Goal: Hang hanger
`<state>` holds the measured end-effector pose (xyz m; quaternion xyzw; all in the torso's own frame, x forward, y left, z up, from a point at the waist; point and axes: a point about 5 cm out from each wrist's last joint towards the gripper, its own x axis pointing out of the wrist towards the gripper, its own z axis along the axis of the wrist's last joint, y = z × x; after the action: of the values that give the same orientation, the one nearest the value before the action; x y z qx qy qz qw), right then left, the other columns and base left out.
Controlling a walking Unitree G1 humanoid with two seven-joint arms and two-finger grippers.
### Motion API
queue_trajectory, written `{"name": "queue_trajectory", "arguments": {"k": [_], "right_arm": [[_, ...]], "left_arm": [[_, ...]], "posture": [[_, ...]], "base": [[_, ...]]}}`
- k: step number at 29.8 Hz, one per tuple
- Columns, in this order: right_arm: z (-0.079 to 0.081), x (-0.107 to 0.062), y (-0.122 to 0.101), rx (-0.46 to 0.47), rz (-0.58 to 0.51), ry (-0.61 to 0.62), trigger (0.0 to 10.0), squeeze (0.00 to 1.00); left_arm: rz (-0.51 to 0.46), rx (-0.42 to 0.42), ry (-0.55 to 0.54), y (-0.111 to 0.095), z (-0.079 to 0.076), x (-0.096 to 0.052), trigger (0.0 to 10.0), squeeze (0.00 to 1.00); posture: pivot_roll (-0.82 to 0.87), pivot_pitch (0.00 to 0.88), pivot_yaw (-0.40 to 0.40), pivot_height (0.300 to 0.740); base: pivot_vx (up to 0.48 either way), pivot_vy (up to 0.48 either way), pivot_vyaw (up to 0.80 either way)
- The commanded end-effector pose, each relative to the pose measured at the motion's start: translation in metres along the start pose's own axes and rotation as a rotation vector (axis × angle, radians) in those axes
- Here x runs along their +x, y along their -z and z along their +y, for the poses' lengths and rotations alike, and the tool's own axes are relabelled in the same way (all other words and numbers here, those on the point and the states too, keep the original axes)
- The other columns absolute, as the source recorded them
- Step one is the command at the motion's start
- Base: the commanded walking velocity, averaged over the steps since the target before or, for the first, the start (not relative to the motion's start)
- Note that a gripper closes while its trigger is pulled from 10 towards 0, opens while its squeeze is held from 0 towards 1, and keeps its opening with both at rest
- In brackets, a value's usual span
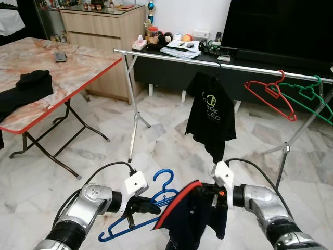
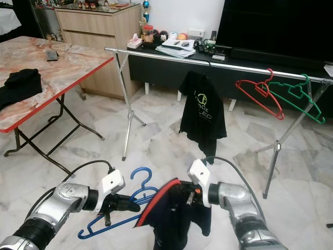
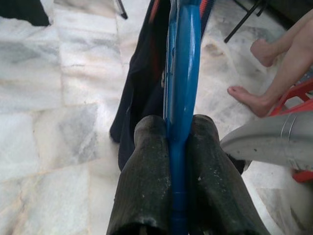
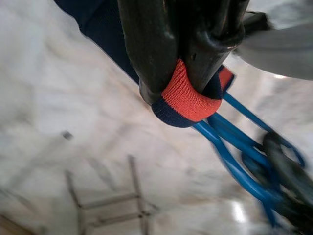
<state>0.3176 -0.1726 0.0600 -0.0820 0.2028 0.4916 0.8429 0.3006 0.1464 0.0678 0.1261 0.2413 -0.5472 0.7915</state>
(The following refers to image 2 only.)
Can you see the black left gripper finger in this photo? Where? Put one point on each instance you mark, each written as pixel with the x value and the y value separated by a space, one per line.
pixel 129 209
pixel 129 202

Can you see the blue plastic hanger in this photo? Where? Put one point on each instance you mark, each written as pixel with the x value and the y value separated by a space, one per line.
pixel 145 194

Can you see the navy shirt red trim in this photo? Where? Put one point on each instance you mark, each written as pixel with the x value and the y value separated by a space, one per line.
pixel 169 224

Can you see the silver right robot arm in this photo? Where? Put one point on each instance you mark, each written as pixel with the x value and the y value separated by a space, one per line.
pixel 239 205

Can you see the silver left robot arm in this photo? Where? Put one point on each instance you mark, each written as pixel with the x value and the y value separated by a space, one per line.
pixel 62 205

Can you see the red plastic hanger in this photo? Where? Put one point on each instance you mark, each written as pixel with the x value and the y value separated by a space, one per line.
pixel 263 87

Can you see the green plastic hanger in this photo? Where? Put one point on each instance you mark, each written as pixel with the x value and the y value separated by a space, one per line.
pixel 297 91

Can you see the black T-shirt large green logo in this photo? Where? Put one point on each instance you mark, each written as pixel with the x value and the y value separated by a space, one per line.
pixel 203 112

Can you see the black TV console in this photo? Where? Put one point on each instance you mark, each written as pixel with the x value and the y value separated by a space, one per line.
pixel 161 73

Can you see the silver metal clothes rack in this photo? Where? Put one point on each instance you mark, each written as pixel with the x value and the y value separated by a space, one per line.
pixel 234 67

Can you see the marble folding table red edge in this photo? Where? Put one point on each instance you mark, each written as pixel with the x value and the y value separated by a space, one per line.
pixel 67 67

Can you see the stack of papers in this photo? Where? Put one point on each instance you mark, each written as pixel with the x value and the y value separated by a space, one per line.
pixel 176 48

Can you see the plain black garment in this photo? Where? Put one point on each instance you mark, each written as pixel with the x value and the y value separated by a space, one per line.
pixel 21 86

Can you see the pink tissue box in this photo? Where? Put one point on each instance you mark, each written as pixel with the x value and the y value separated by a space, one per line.
pixel 134 42

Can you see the small dark phone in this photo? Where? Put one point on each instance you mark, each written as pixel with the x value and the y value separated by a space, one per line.
pixel 52 55

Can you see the orange ball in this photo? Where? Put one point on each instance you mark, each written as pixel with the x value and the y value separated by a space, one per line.
pixel 182 36

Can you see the light wooden cabinet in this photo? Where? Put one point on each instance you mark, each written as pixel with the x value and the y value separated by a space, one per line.
pixel 99 36

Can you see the black soundbar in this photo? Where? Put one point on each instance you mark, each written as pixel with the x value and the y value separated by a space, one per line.
pixel 281 56

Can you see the red lid jar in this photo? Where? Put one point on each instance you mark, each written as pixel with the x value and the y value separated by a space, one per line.
pixel 147 34

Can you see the black television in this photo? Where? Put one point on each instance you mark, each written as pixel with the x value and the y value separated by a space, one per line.
pixel 276 26

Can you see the blue gold trophy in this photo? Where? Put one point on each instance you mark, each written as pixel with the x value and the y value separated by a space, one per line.
pixel 145 6

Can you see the glass display cabinet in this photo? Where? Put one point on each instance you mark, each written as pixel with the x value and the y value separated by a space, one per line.
pixel 44 18

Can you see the white cloth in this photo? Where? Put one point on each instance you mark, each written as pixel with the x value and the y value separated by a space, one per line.
pixel 9 21

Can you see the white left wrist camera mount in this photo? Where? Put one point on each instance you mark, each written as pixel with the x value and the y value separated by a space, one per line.
pixel 113 182

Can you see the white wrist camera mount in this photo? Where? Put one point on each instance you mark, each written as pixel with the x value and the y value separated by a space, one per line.
pixel 113 182
pixel 200 174

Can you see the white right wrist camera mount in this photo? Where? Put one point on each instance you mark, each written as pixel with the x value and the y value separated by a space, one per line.
pixel 200 174

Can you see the white wall socket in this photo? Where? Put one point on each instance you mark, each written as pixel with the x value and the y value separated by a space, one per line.
pixel 196 33

